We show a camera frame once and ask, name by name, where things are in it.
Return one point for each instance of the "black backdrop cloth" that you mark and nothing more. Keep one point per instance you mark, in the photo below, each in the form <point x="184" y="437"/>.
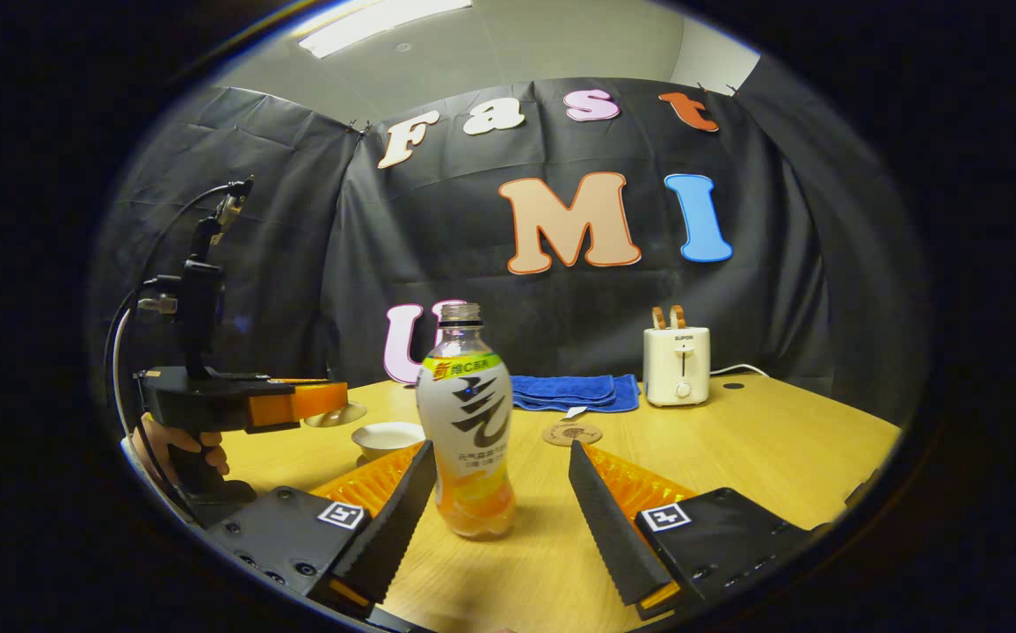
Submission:
<point x="438" y="246"/>

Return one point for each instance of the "toasted bread slice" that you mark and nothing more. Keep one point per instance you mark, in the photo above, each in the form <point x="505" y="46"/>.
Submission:
<point x="659" y="318"/>
<point x="678" y="316"/>

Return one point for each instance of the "clear plastic water bottle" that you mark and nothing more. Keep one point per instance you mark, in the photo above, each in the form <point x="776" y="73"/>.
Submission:
<point x="466" y="422"/>

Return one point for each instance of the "white towel tag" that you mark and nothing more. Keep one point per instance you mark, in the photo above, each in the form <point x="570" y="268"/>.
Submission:
<point x="576" y="411"/>

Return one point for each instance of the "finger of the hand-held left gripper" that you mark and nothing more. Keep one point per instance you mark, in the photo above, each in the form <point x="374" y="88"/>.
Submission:
<point x="297" y="381"/>
<point x="297" y="403"/>

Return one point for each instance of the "ceiling light panel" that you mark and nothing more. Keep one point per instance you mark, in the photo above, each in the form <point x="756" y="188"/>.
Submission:
<point x="385" y="22"/>

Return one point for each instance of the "cream teacup lid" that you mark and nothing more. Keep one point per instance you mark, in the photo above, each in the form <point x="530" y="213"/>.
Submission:
<point x="341" y="416"/>

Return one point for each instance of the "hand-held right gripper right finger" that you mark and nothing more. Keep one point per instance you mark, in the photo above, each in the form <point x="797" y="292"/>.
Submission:
<point x="609" y="527"/>

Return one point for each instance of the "round cork coaster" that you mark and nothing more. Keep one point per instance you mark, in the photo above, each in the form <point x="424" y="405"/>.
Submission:
<point x="571" y="433"/>

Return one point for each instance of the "folded blue towel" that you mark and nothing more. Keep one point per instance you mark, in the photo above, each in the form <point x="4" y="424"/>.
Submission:
<point x="574" y="391"/>

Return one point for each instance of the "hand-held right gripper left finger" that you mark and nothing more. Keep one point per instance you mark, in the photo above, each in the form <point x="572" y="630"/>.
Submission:
<point x="385" y="527"/>

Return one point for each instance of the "white toaster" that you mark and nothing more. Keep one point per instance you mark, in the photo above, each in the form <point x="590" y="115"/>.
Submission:
<point x="677" y="369"/>

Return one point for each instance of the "white teacup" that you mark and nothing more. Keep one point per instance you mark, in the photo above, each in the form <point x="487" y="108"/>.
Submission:
<point x="385" y="437"/>

